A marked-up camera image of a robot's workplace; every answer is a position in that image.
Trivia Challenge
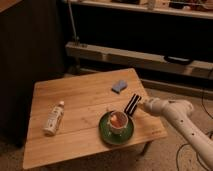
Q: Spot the black striped eraser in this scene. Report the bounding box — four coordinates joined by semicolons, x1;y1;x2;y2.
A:
124;94;142;116

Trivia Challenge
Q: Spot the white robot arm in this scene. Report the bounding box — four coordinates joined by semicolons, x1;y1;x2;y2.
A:
137;98;213;171

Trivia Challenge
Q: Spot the blue sponge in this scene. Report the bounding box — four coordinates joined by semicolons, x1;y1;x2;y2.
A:
111;80;127;93

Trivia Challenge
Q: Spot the cup with orange contents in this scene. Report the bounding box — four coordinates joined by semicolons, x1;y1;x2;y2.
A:
107;111;129;134

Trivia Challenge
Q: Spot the green saucer plate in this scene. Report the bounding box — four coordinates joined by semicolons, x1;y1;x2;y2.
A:
98;112;134;145

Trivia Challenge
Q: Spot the metal stand pole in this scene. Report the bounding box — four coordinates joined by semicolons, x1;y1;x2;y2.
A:
67;0;79;46

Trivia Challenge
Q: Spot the white plastic bottle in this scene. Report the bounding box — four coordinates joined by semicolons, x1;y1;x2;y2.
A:
43;101;65;136

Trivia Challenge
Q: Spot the long wooden shelf rail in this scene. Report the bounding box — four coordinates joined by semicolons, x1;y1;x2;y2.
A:
65;42;213;79

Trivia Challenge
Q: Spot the black handle on shelf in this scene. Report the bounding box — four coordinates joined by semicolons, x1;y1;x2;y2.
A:
164;56;193;65

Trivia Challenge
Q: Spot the black floor cable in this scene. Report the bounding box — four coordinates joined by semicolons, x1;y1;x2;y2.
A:
175;131;213;171

